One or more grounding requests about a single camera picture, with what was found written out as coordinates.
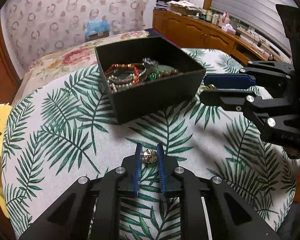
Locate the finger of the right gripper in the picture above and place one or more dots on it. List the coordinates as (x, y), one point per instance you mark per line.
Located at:
(229, 100)
(229, 81)

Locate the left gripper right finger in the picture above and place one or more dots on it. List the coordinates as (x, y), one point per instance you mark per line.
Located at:
(176, 181)

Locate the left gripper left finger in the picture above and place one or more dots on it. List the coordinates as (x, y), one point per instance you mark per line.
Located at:
(122, 181)

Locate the blue crystal hair clip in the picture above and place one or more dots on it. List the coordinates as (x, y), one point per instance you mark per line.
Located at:
(147, 61)

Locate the black open jewelry box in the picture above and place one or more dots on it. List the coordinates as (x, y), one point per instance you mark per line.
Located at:
(148, 96)

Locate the pink tissue box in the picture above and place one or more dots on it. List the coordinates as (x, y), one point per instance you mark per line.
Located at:
(228, 29)

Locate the wooden sideboard cabinet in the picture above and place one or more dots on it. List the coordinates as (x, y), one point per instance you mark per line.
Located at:
(188, 32)

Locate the window roller blind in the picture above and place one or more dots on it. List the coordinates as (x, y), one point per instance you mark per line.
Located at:
(261, 14)

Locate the palm leaf print cloth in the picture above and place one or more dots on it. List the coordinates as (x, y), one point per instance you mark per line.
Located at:
(66, 129)

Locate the cardboard box under bag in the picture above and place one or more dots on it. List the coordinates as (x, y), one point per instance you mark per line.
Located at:
(98, 36)

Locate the floral bed blanket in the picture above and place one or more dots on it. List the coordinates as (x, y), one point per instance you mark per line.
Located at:
(55, 65)

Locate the blue bag on box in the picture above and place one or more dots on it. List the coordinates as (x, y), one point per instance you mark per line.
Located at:
(96, 27)

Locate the circle pattern lace curtain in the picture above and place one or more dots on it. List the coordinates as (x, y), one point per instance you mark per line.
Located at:
(39, 27)

